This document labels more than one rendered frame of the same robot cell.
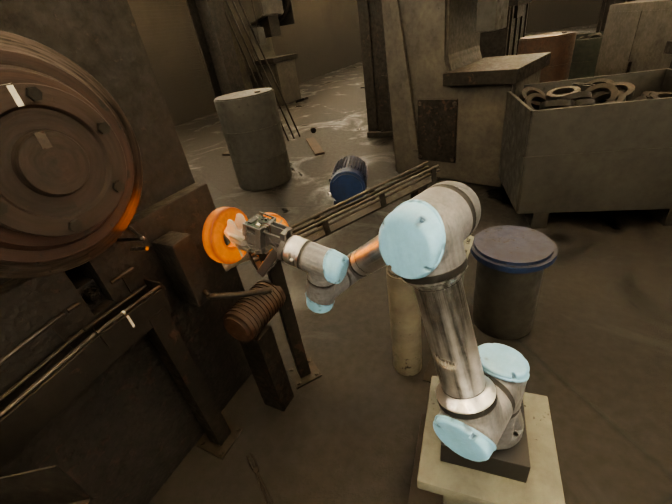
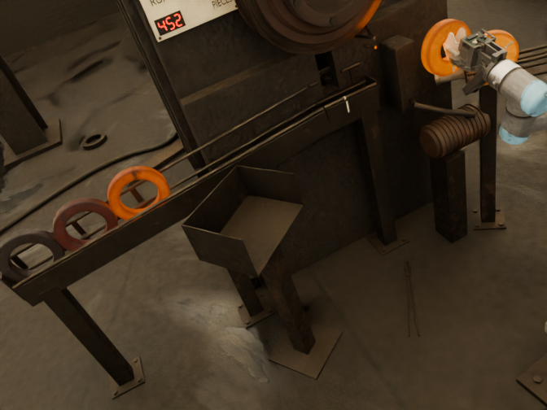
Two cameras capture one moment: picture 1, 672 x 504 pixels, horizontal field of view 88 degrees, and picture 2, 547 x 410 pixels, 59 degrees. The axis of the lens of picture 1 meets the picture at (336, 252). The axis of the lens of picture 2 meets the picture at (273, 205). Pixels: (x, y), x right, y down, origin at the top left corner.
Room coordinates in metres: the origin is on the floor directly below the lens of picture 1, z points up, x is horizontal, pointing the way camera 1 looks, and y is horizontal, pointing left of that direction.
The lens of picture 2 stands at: (-0.43, -0.22, 1.45)
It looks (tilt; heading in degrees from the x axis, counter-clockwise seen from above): 37 degrees down; 48
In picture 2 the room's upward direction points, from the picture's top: 20 degrees counter-clockwise
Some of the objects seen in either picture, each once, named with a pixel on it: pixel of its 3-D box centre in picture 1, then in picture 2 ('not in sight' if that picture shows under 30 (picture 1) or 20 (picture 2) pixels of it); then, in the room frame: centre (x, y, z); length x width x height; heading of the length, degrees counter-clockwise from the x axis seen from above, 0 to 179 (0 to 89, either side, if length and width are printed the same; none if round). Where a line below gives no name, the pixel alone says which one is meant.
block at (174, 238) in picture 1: (184, 269); (400, 74); (0.97, 0.49, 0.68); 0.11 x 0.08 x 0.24; 58
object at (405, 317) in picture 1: (405, 321); not in sight; (1.01, -0.22, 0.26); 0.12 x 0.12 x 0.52
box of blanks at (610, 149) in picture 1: (592, 145); not in sight; (2.17, -1.78, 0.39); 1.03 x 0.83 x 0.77; 73
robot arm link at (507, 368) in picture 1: (496, 377); not in sight; (0.50, -0.32, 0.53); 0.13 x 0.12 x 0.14; 133
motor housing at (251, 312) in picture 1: (269, 348); (457, 176); (0.97, 0.31, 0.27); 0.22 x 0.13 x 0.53; 148
